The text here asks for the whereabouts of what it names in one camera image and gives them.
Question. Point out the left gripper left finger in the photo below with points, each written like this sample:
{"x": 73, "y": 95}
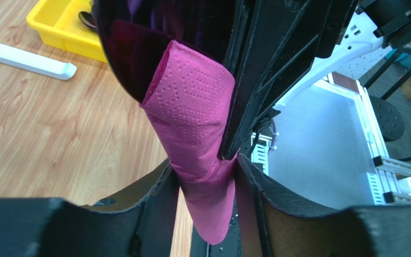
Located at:
{"x": 135, "y": 221}

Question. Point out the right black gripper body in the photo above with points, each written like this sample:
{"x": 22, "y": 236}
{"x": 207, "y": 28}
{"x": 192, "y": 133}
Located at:
{"x": 392, "y": 18}

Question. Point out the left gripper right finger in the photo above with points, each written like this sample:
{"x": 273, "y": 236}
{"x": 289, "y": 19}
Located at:
{"x": 275, "y": 221}

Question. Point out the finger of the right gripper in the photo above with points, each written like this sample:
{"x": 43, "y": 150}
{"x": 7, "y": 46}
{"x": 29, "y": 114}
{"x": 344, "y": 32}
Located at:
{"x": 272, "y": 46}

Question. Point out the pink paper napkin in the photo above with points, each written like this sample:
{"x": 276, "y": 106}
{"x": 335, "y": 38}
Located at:
{"x": 187, "y": 103}

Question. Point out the purple metal spoon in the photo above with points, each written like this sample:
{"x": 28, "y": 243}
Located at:
{"x": 135, "y": 34}

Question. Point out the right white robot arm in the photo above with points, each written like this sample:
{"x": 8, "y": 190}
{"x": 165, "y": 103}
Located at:
{"x": 357, "y": 41}

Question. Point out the right rack pole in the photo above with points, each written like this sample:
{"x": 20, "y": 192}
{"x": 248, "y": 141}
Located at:
{"x": 36, "y": 63}

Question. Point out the yellow plastic bin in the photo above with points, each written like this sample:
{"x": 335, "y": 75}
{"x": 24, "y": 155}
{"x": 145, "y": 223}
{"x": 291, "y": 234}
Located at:
{"x": 58, "y": 25}

